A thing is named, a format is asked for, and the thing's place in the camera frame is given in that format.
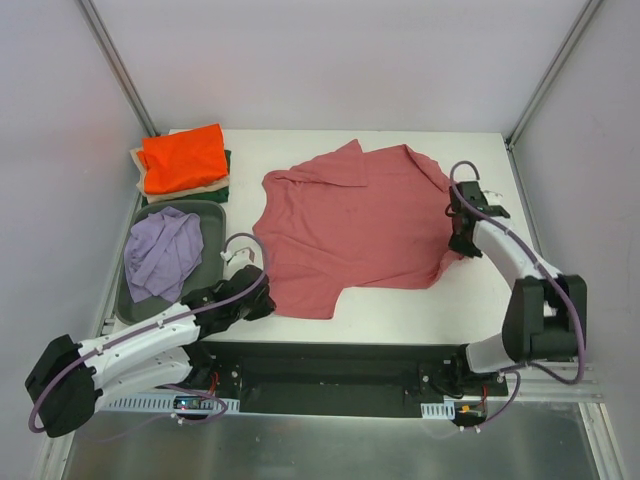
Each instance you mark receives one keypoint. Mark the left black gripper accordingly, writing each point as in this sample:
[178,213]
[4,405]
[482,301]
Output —
[255,297]

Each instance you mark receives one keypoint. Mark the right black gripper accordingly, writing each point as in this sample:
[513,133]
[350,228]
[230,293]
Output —
[461,232]

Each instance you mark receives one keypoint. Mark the pink t shirt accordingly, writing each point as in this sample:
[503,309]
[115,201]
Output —
[351,218]

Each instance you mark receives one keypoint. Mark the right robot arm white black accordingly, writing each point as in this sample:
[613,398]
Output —
[544,326]

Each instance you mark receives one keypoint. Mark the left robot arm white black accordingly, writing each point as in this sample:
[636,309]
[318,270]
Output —
[71,380]

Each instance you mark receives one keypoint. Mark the grey plastic bin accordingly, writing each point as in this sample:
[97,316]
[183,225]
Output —
[209,271]

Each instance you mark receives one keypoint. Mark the lilac crumpled t shirt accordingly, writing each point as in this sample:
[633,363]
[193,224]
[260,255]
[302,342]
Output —
[162,251]

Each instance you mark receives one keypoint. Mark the orange folded t shirt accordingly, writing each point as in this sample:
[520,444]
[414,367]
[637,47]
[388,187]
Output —
[184,160]

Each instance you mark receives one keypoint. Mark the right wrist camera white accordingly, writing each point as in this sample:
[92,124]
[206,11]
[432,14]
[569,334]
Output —
[493,198]

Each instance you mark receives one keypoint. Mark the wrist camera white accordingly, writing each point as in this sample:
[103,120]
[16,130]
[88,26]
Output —
[245,255]
[493,198]

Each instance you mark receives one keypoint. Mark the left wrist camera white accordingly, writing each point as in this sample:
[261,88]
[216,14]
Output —
[245,255]

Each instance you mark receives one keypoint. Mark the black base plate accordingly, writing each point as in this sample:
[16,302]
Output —
[368,380]

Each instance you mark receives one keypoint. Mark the aluminium rail front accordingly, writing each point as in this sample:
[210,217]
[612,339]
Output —
[538,386]

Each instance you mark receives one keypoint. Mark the left white cable duct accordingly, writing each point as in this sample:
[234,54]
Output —
[166,402]

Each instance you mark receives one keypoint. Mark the white cable duct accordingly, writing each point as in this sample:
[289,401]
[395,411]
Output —
[166,402]
[438,411]

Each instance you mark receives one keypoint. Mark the right white cable duct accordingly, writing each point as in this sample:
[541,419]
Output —
[438,411]

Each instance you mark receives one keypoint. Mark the right aluminium frame post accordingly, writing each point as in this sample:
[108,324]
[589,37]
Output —
[570,41]

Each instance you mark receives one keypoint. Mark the aluminium frame post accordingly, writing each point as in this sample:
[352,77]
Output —
[99,30]
[570,41]

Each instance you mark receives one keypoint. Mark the left aluminium frame post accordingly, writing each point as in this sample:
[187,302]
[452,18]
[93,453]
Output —
[99,30]

